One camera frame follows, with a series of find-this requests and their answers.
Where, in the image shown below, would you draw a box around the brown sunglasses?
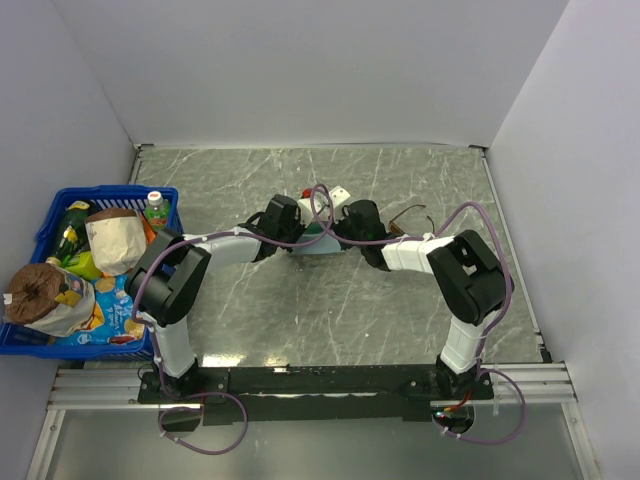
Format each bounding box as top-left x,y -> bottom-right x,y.
388,204 -> 436,236

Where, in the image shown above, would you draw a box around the grey felt glasses case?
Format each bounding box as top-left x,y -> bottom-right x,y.
292,222 -> 346,256

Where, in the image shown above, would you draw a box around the light blue cleaning cloth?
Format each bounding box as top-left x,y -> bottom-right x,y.
294,234 -> 344,255

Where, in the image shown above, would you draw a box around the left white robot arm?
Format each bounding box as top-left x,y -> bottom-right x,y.
125,194 -> 305,402

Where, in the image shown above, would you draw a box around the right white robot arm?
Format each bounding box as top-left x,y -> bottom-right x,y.
328,200 -> 514,398

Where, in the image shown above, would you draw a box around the green drink bottle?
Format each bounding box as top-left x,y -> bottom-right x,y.
144,190 -> 170,232

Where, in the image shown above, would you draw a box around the brown paper bag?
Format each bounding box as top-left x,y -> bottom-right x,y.
85,207 -> 147,276

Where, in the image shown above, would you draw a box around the blue chips bag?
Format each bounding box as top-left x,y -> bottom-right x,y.
55,275 -> 145,347

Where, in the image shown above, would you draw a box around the green glass bottle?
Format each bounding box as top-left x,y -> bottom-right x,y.
46,200 -> 99,267

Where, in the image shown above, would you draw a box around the brown round bread bag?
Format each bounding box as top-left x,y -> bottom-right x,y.
4,263 -> 95,337

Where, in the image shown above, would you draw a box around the blue plastic basket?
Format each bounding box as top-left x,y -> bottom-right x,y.
1,185 -> 153,361

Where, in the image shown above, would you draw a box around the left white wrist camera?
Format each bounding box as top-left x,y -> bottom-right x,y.
297,188 -> 325,227

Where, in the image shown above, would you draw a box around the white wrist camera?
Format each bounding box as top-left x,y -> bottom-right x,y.
297,188 -> 325,227
329,186 -> 351,220

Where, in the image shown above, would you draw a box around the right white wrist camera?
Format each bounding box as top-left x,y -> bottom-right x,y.
329,186 -> 351,220

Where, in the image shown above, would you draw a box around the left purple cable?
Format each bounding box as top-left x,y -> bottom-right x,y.
130,184 -> 334,396

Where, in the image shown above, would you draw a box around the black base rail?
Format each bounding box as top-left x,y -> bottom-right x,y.
138,364 -> 494,426

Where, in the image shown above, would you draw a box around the aluminium frame rail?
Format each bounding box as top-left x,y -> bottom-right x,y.
47,369 -> 149,411

